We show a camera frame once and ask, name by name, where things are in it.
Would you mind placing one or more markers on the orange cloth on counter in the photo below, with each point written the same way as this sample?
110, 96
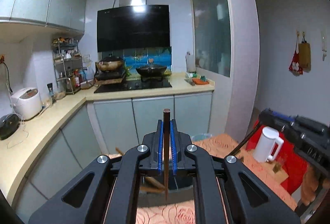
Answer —
196, 81

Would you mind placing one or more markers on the light bamboo chopstick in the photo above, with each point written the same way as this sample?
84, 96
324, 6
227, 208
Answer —
119, 151

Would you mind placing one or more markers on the metal spice rack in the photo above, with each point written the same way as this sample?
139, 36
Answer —
68, 65

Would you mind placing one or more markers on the rose pattern tablecloth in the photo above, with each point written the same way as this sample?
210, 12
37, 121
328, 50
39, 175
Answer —
173, 213

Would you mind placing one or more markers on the white electric kettle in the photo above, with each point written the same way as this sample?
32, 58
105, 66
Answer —
268, 146

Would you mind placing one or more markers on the black wok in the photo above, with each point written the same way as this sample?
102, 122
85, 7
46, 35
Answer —
151, 70

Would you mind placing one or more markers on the red hanging cloth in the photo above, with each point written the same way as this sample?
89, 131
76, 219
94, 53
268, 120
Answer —
295, 67

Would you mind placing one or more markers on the person's right hand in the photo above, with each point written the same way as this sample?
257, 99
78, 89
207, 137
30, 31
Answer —
309, 186

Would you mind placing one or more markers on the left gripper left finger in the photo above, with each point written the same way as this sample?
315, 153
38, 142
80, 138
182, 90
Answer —
107, 190

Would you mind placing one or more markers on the brown wooden chopstick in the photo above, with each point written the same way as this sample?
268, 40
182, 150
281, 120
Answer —
150, 189

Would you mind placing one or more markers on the black range hood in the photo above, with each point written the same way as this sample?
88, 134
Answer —
133, 24

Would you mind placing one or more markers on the black chopstick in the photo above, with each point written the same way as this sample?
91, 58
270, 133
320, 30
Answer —
245, 140

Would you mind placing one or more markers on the frosted glass window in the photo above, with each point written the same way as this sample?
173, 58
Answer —
212, 35

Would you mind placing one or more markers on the dark wooden chopstick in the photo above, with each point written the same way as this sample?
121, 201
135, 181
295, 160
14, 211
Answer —
166, 146

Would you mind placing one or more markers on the black countertop appliance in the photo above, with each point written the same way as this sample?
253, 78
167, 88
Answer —
8, 125

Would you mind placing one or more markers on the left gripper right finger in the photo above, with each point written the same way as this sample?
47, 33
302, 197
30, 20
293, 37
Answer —
224, 189

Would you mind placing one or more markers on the white bottle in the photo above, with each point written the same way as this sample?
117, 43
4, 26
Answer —
190, 62

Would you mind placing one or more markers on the bronze pot with lid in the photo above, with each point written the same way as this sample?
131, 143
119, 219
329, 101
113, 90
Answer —
110, 63

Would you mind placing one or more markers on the red chair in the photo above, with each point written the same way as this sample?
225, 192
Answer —
293, 164

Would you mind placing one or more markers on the white rice cooker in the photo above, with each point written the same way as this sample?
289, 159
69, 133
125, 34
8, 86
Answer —
27, 102

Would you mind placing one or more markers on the dark brown chopstick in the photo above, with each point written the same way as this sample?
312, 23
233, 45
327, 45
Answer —
155, 183

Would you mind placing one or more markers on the black induction cooktop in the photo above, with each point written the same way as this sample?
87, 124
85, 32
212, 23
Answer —
149, 83

